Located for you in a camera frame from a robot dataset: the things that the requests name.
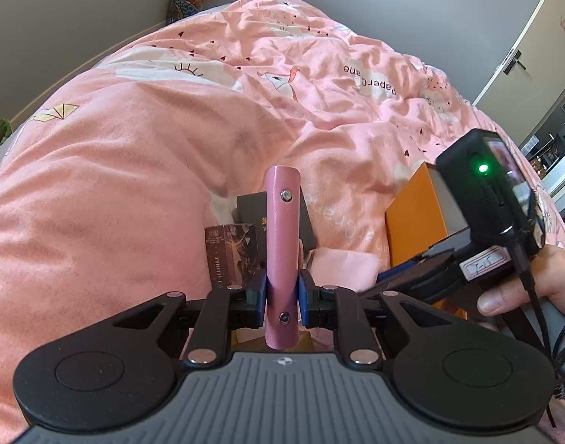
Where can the black flat box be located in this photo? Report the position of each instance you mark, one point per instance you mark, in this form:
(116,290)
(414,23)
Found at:
(252,208)

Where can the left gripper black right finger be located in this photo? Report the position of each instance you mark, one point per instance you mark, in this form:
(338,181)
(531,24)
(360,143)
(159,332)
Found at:
(338,310)

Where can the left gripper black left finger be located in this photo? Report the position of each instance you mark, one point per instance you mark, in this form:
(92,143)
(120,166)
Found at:
(213,319)

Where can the white door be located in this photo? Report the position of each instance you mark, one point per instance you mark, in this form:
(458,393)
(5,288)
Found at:
(530,80)

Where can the pink patterned duvet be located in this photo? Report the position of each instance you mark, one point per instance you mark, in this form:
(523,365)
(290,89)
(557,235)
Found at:
(106,190)

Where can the pink cylindrical tube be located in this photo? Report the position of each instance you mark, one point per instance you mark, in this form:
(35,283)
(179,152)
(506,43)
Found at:
(283,256)

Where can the dark patterned small box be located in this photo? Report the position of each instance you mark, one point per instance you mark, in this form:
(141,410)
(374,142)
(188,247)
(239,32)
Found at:
(232,254)

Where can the pink pouch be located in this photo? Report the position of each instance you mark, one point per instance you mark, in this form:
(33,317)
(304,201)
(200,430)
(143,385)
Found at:
(344,268)

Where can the orange cardboard box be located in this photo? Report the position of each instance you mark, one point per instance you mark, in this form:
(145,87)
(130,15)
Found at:
(423,213)

